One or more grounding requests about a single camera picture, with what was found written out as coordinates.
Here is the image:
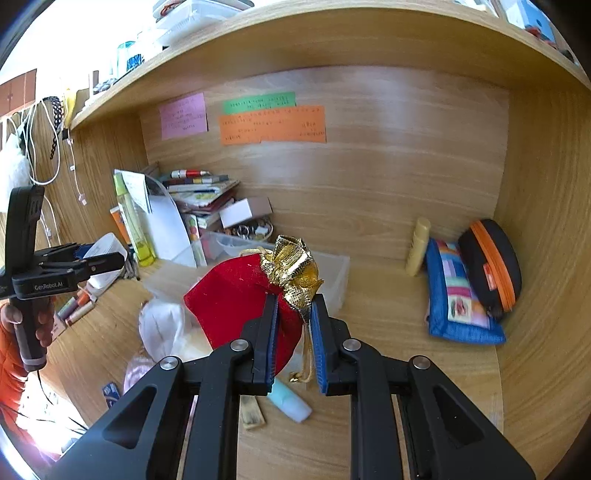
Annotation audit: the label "black cable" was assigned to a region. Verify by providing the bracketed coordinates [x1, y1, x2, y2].
[37, 369, 93, 433]

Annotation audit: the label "pile of metal trinkets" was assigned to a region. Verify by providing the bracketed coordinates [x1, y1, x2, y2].
[222, 219, 274, 243]

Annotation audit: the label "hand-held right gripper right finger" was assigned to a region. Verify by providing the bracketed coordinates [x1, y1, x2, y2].
[309, 294, 537, 480]

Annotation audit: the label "pink sticky note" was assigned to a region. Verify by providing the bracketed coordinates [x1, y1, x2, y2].
[160, 92, 208, 140]

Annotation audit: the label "green sticky note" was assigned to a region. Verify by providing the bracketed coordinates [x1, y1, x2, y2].
[223, 92, 296, 116]

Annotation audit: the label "white cable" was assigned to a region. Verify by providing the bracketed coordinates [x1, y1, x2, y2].
[65, 138, 88, 206]
[18, 99, 63, 185]

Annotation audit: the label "yellow tube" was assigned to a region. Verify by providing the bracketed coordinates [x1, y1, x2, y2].
[405, 218, 432, 277]

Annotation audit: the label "white cardboard box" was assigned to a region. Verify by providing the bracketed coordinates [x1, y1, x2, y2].
[219, 198, 274, 230]

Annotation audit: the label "red velvet pouch gold top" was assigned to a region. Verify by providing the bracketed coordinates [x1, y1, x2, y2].
[184, 234, 324, 384]

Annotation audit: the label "wooden desktop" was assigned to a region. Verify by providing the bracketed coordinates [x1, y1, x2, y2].
[28, 249, 505, 480]

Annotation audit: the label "blue box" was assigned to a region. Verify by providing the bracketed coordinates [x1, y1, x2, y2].
[501, 0, 555, 40]

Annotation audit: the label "wooden shelf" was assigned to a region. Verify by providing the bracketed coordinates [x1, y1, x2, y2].
[69, 0, 588, 133]

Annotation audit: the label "orange sticky note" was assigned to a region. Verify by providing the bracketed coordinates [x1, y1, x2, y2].
[219, 105, 328, 147]

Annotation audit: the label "white fluffy toy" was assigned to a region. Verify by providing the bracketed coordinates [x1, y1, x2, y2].
[0, 134, 31, 195]

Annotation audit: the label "blue patchwork pencil case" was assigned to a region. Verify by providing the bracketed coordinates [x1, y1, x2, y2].
[425, 237, 507, 346]

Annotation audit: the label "green liquid bottle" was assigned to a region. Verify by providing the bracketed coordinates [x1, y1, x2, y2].
[114, 173, 157, 268]

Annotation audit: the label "white cloth pouch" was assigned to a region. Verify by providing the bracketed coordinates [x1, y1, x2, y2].
[139, 299, 218, 363]

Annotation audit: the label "teal tube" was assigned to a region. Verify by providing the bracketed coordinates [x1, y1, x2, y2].
[268, 376, 313, 422]

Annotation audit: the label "white paper sheet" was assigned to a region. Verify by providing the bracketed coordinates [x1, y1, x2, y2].
[139, 175, 197, 269]

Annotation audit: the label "stack of books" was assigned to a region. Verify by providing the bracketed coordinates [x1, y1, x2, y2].
[159, 168, 242, 230]

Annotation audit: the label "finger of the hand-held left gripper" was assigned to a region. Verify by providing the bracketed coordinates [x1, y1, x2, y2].
[36, 243, 95, 265]
[39, 253, 126, 283]

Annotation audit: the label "small handwritten paper note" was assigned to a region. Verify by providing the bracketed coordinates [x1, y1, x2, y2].
[121, 171, 153, 214]

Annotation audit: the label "clear plastic bin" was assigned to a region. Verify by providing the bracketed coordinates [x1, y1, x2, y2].
[143, 231, 352, 315]

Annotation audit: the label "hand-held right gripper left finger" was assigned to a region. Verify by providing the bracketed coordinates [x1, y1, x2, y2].
[44, 294, 280, 480]

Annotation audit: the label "black case orange zipper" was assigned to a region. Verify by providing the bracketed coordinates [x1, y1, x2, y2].
[458, 220, 523, 322]

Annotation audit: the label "clear plastic food containers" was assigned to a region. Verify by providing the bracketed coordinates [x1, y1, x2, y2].
[154, 0, 256, 47]

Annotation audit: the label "white tube orange label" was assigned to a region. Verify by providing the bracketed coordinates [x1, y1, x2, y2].
[85, 233, 129, 298]

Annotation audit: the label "brown cabinet door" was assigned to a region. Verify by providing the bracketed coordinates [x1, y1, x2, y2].
[0, 69, 38, 114]

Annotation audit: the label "person's left hand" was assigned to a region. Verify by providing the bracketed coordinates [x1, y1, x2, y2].
[0, 298, 58, 349]

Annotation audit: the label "black beaded strap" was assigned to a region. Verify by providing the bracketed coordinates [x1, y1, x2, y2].
[46, 96, 66, 162]

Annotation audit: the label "marker pens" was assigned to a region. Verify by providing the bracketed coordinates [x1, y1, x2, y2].
[67, 294, 97, 326]

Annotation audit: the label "person's left forearm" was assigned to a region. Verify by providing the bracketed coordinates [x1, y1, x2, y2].
[0, 328, 44, 462]

